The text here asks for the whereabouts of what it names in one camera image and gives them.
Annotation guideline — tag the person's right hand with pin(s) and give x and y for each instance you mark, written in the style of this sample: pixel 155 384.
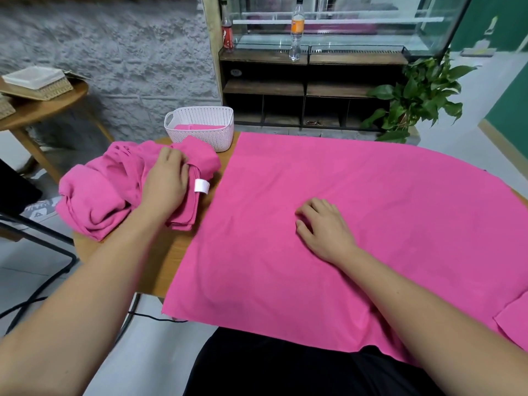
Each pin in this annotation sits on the person's right hand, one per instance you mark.
pixel 326 231

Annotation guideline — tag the person's left hand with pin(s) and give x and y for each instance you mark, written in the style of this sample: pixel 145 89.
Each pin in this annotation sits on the person's left hand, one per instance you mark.
pixel 165 185

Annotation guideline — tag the pink towel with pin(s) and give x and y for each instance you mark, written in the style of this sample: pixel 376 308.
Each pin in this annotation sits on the pink towel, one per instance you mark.
pixel 198 127
pixel 371 210

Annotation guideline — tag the white woven plastic basket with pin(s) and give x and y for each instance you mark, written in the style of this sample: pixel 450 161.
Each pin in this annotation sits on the white woven plastic basket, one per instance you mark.
pixel 202 140

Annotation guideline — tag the pile of pink cloths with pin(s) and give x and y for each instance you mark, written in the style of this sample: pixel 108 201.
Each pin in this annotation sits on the pile of pink cloths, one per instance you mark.
pixel 99 193

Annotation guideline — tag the person's right forearm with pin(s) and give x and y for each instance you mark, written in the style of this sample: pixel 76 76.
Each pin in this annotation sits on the person's right forearm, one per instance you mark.
pixel 437 325

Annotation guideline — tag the person's left forearm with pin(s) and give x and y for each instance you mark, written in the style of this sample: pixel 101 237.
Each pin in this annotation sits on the person's left forearm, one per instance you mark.
pixel 74 317

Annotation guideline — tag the white shoe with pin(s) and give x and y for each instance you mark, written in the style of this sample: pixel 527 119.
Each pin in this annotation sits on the white shoe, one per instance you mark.
pixel 41 208

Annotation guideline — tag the small round wooden side table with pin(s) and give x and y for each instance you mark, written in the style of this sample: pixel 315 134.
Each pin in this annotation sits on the small round wooden side table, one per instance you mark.
pixel 41 111

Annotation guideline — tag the red label cola bottle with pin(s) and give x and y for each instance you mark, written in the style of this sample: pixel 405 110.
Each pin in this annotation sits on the red label cola bottle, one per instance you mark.
pixel 228 33

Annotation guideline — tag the green potted plant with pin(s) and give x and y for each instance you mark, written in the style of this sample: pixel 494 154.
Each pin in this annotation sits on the green potted plant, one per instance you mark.
pixel 421 94

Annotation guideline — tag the clear bottle with orange label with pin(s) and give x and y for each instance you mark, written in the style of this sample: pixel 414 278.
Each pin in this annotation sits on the clear bottle with orange label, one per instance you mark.
pixel 297 28

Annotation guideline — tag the glass display case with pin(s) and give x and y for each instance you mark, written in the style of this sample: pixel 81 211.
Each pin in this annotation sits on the glass display case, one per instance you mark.
pixel 355 24

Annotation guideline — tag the white mop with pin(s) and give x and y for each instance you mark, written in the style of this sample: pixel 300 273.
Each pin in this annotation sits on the white mop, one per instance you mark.
pixel 478 52

